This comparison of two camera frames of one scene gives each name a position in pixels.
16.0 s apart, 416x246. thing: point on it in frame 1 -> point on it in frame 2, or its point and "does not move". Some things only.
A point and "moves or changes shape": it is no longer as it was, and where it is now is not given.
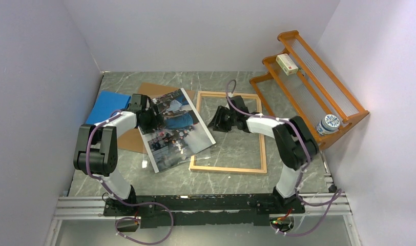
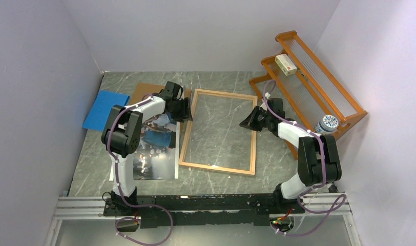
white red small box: x=287 y=64 does not move
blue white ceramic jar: x=328 y=125 does not move
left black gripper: x=158 y=120 -> x=185 y=115
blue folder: x=107 y=103 does not move
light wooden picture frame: x=192 y=166 -> x=198 y=91
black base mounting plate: x=183 y=210 does not move
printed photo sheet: x=184 y=134 moves or changes shape
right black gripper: x=216 y=123 -> x=250 y=120
